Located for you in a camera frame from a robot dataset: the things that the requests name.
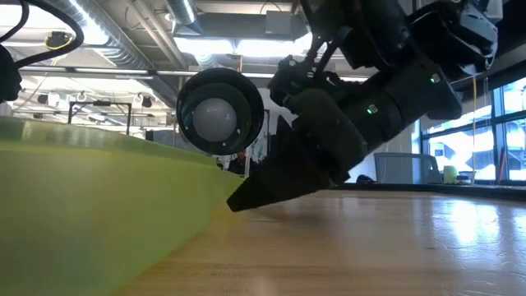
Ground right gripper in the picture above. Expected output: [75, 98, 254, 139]
[226, 55, 369, 213]

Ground yellow-green plastic supply box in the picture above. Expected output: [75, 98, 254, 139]
[0, 116, 244, 296]

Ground grey ceiling box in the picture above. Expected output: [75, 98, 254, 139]
[265, 10, 305, 36]

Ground person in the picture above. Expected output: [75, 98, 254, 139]
[228, 150, 247, 176]

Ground black lamp with white bulb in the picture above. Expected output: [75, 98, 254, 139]
[175, 67, 265, 178]

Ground translucent grey tub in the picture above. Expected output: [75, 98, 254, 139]
[372, 152, 443, 185]

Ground grey partition panel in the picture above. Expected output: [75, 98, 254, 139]
[144, 129, 194, 155]

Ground yellow-green bottle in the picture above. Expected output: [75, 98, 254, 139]
[442, 164, 458, 185]

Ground long ceiling light bar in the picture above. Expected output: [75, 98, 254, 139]
[18, 65, 369, 82]

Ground small spiral ventilation duct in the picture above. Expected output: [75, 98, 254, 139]
[164, 0, 198, 25]

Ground large spiral ventilation duct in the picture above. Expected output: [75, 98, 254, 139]
[44, 0, 178, 108]

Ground black metal frame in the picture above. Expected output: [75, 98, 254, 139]
[67, 100, 132, 136]

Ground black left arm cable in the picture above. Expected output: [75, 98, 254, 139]
[0, 0, 85, 69]

